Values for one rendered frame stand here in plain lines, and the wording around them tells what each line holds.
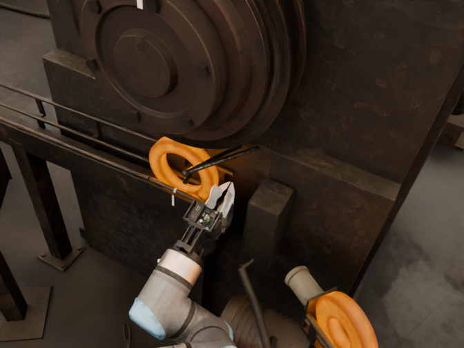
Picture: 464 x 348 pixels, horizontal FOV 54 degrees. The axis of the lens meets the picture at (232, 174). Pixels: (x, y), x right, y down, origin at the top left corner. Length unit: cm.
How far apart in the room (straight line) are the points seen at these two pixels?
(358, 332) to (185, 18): 62
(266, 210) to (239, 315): 29
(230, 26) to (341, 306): 55
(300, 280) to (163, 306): 30
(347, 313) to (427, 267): 120
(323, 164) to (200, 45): 43
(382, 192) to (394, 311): 97
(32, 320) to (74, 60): 94
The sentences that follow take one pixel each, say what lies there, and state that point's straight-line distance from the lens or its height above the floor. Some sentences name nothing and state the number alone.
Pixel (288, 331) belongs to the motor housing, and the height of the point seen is 53.
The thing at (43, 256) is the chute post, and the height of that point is 1.
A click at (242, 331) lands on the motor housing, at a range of 116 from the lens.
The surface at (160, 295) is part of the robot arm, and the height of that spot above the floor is 72.
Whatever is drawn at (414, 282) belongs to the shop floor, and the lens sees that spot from 202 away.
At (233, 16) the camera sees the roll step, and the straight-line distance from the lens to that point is 75.
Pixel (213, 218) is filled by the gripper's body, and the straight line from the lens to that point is 100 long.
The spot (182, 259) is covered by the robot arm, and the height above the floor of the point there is 75.
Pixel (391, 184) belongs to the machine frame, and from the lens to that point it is 103.
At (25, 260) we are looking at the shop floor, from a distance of 197.
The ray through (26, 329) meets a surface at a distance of 180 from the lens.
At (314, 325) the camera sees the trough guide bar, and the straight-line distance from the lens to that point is 101.
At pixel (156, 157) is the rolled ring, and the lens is 113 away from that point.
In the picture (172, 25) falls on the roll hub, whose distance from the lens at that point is 74.
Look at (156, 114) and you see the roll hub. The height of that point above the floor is 101.
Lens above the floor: 156
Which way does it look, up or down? 46 degrees down
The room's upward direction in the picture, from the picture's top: 6 degrees clockwise
